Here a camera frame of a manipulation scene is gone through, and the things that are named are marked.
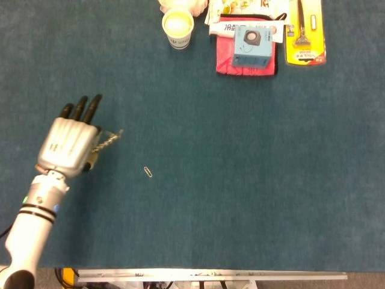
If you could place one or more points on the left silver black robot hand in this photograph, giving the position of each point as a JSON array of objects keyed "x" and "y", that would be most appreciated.
[{"x": 67, "y": 147}]

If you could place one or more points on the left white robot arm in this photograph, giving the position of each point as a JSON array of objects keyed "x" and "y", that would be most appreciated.
[{"x": 30, "y": 228}]

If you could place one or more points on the yellow plastic part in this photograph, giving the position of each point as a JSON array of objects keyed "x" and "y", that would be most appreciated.
[{"x": 69, "y": 275}]

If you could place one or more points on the white paper cup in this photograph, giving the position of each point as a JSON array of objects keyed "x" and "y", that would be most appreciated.
[{"x": 179, "y": 33}]

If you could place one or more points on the blue felt table mat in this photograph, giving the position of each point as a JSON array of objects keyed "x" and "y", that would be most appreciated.
[{"x": 240, "y": 150}]

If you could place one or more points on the pink cloth with black trim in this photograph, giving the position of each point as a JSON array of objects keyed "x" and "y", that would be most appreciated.
[{"x": 224, "y": 57}]

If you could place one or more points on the white plastic bag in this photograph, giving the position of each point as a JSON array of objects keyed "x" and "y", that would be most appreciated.
[{"x": 198, "y": 6}]

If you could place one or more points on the white toothpaste tube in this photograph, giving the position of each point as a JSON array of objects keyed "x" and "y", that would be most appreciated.
[{"x": 222, "y": 28}]

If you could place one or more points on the blue speaker box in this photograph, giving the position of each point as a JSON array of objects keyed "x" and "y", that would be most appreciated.
[{"x": 252, "y": 51}]

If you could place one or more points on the white printed snack packet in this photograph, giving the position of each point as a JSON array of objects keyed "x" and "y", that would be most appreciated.
[{"x": 240, "y": 6}]

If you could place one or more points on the yellow razor blister pack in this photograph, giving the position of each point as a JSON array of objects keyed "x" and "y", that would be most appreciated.
[{"x": 312, "y": 39}]

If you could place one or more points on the aluminium profile rail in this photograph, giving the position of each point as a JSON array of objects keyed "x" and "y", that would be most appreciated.
[{"x": 210, "y": 274}]

